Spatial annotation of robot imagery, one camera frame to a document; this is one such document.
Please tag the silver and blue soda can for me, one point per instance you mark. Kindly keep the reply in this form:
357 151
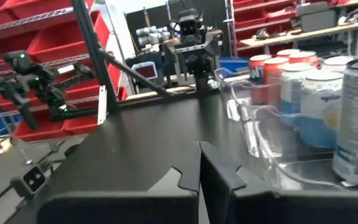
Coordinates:
337 63
320 109
294 87

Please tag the small black stereo camera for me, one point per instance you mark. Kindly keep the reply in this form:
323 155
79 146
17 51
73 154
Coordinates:
31 180

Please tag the clear plastic bin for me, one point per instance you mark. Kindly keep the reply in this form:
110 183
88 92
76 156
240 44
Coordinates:
244 124
233 105
278 168

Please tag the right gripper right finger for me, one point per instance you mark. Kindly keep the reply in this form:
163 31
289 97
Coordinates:
222 193

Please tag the red Fanta soda can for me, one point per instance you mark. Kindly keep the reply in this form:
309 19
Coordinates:
287 53
275 81
303 58
258 81

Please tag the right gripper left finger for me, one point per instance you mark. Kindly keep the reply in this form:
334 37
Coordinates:
120 208

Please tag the tall slim silver can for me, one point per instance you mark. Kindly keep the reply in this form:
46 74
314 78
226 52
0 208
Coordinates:
357 124

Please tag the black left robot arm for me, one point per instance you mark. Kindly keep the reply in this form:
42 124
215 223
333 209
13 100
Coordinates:
56 96

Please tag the stacked silver cylinders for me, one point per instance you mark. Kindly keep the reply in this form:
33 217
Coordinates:
151 35

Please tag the blue plastic bin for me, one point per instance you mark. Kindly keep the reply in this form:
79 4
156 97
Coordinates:
233 64

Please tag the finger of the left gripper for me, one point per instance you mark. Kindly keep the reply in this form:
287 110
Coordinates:
26 113

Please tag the red metal shelving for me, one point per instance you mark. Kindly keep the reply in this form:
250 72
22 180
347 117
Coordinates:
259 21

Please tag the tablet screen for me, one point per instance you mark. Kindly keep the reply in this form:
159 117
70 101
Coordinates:
145 72

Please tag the white metal plate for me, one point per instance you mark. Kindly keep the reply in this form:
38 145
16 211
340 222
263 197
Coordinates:
102 105

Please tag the red storage bin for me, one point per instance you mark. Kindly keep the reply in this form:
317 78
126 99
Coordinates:
2 49
67 127
64 40
36 6

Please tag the grey plastic case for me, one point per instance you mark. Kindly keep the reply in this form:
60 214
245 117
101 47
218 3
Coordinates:
317 17

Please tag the wooden shelf board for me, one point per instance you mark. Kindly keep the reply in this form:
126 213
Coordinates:
306 33

